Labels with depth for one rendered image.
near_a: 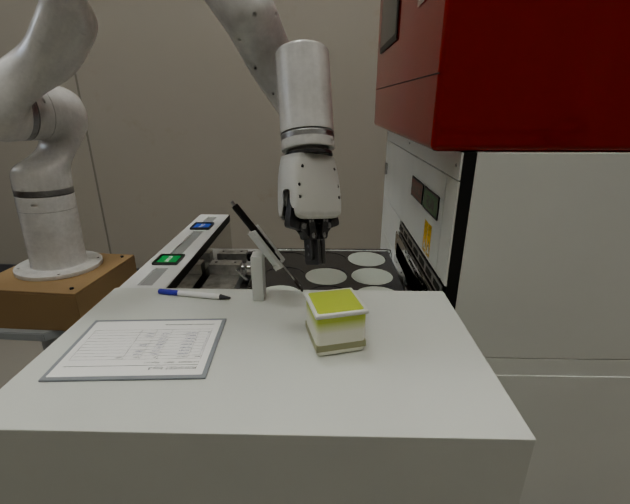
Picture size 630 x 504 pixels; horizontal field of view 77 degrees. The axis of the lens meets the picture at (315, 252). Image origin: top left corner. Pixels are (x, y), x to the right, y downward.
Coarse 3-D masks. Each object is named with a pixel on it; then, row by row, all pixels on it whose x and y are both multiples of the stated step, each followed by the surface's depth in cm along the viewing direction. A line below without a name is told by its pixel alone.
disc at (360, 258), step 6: (360, 252) 111; (366, 252) 111; (348, 258) 107; (354, 258) 107; (360, 258) 107; (366, 258) 107; (372, 258) 107; (378, 258) 107; (384, 258) 107; (360, 264) 103; (366, 264) 103; (372, 264) 103; (378, 264) 103
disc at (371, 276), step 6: (360, 270) 99; (366, 270) 99; (372, 270) 99; (378, 270) 99; (384, 270) 99; (354, 276) 96; (360, 276) 96; (366, 276) 96; (372, 276) 96; (378, 276) 96; (384, 276) 96; (390, 276) 96; (360, 282) 93; (366, 282) 93; (372, 282) 93; (378, 282) 93; (384, 282) 93
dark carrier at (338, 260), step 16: (288, 256) 109; (304, 256) 109; (336, 256) 109; (384, 256) 108; (272, 272) 98; (304, 272) 98; (352, 272) 98; (304, 288) 90; (320, 288) 90; (336, 288) 90; (352, 288) 90; (400, 288) 90
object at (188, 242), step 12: (204, 216) 124; (216, 216) 124; (216, 228) 112; (180, 240) 103; (192, 240) 104; (204, 240) 103; (168, 252) 94; (180, 252) 95; (192, 252) 94; (180, 264) 87; (132, 276) 81; (144, 276) 81; (156, 276) 82; (168, 276) 81
